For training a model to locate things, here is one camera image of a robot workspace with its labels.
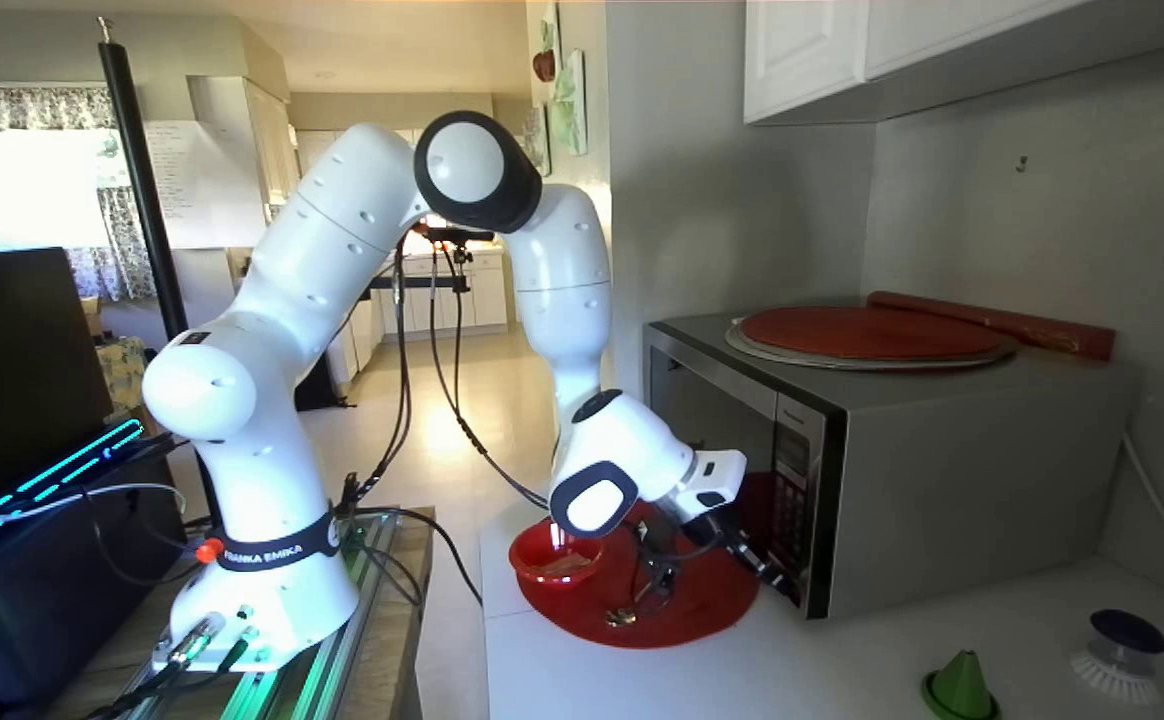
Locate white wall cabinets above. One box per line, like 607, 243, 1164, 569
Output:
741, 0, 1164, 131

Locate round red plate pale rim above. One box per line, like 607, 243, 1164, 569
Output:
725, 302, 1019, 378

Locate thin black cable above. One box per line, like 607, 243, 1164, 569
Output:
334, 237, 420, 518

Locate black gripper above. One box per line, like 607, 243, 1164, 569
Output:
688, 488, 798, 597

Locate green plastic funnel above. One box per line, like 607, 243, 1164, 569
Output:
920, 649, 1002, 720

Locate robot mounting table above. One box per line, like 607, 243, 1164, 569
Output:
56, 499, 438, 720

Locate framed wall picture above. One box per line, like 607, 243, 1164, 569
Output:
522, 0, 594, 168

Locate red plastic bowl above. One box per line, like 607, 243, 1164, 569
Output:
507, 519, 610, 592

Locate brown wooden bar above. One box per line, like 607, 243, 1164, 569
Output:
869, 287, 1120, 366

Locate black upright pole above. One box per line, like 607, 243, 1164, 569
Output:
92, 13, 194, 344

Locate black camera boom stand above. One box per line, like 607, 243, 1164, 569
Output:
369, 217, 498, 295

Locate stainless steel microwave oven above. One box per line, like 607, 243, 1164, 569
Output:
640, 295, 1140, 624

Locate thick black gripper cable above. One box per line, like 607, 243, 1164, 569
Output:
420, 243, 555, 518

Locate metal spoon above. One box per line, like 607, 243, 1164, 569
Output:
598, 564, 672, 632

